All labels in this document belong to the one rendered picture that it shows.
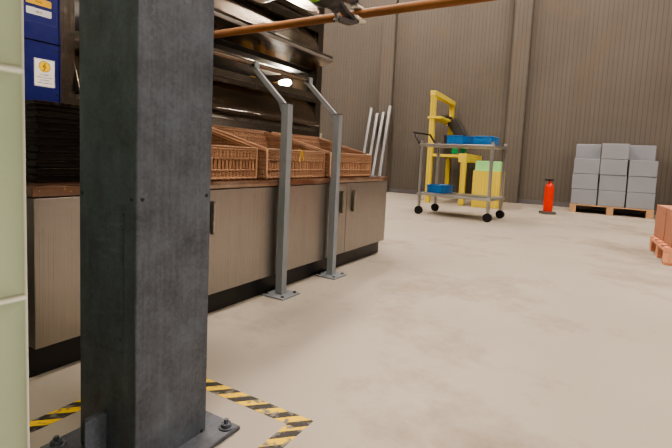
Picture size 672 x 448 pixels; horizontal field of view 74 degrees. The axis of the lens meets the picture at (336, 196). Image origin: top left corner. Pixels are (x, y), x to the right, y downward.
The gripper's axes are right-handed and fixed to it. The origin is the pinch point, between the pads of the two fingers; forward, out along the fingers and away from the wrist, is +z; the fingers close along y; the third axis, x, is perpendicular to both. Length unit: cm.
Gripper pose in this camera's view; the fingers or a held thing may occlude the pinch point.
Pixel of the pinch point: (358, 13)
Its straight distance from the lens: 163.6
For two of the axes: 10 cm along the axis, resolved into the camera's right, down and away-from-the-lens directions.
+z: 5.2, -0.4, 8.6
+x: 8.5, 0.8, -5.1
